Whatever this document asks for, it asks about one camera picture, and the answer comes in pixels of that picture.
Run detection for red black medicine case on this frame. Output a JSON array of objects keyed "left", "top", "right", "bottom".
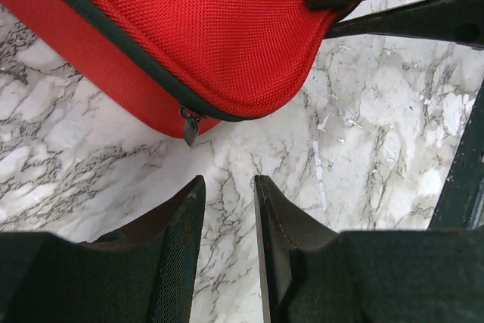
[{"left": 20, "top": 0, "right": 383, "bottom": 149}]

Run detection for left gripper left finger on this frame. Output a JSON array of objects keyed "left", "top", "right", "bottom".
[{"left": 75, "top": 175, "right": 206, "bottom": 322}]

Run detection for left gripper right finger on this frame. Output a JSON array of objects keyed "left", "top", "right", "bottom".
[{"left": 254, "top": 175, "right": 359, "bottom": 322}]

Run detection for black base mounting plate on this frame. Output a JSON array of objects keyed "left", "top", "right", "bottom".
[{"left": 428, "top": 89, "right": 483, "bottom": 230}]

